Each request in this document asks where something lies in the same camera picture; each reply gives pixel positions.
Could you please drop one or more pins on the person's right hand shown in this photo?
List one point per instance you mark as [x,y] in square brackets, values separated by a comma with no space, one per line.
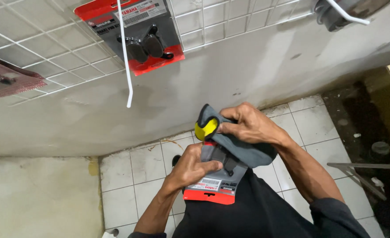
[252,127]

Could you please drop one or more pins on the person's left hand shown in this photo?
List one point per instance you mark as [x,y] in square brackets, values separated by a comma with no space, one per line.
[190,165]

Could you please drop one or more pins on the person's right fingers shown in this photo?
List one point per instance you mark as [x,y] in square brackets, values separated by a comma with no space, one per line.
[229,124]

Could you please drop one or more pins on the grey and yellow cleaning cloth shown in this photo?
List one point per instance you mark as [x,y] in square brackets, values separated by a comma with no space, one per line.
[238,142]

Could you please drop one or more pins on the red grey brake pad packet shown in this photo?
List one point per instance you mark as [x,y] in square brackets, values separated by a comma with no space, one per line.
[214,188]

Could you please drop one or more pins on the person's black shoe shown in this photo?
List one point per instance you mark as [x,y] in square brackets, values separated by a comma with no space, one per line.
[176,160]

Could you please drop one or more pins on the person's black shirt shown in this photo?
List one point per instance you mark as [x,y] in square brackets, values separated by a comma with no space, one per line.
[257,211]

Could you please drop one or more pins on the white metal display hook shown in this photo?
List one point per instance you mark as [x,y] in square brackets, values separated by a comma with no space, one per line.
[347,13]
[125,53]

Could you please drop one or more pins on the hanging red brake pad packet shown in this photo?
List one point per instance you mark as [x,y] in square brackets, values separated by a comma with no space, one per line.
[138,33]

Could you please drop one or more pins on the grey packet on hook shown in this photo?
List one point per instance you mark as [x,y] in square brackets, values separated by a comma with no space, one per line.
[340,13]

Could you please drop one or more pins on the dark red packet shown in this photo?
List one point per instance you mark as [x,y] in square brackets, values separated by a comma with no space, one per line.
[6,79]

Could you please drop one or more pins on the grey metal frame stand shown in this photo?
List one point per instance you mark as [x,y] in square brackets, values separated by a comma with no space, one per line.
[363,172]

